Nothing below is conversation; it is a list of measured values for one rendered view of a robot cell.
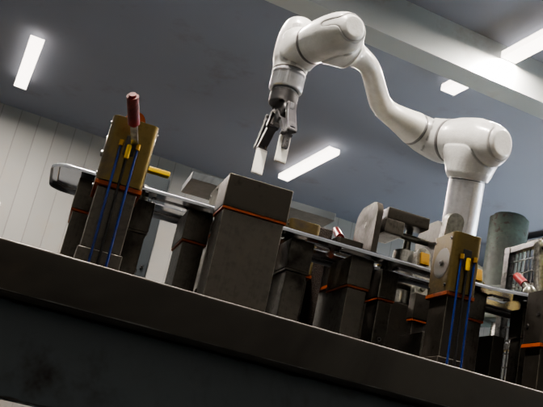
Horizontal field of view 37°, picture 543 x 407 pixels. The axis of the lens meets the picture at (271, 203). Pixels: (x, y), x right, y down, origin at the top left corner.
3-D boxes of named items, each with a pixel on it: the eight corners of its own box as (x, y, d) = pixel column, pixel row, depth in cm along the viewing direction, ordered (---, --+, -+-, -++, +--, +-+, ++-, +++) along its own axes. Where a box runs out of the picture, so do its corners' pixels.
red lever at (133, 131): (123, 96, 127) (128, 90, 128) (128, 171, 136) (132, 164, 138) (136, 98, 126) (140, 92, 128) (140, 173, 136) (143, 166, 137)
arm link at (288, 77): (296, 85, 217) (292, 104, 215) (266, 72, 213) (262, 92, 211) (312, 73, 209) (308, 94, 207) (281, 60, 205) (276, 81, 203)
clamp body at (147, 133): (50, 324, 121) (114, 106, 131) (48, 331, 134) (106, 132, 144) (106, 337, 123) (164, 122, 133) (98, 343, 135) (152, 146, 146)
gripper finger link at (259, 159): (257, 147, 210) (256, 148, 211) (251, 171, 208) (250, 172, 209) (267, 151, 211) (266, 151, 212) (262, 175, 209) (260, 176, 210)
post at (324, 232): (278, 397, 175) (313, 224, 186) (271, 397, 180) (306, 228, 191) (300, 402, 176) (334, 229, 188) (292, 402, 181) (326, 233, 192)
